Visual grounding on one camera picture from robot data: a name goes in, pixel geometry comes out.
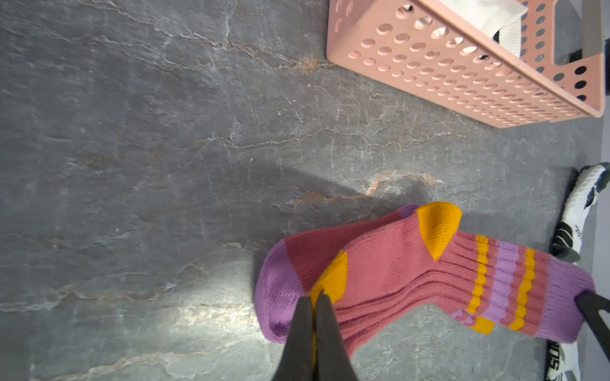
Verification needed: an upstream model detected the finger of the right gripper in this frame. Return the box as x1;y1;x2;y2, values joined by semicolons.
575;291;610;360

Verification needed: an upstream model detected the magenta purple yellow-cuff sock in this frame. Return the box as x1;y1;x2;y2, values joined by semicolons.
254;204;419;344

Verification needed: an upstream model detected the white sport sock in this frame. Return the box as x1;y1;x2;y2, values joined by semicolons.
545;162;609;380

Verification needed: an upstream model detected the magenta striped sock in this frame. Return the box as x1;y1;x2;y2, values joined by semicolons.
311;203;595;343

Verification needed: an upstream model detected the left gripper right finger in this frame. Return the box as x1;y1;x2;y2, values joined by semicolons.
314;293;357;381

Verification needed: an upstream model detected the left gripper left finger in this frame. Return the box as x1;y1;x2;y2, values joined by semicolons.
273;297;315;381

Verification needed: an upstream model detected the pink perforated plastic basket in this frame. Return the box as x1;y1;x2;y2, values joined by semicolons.
327;0;605;129

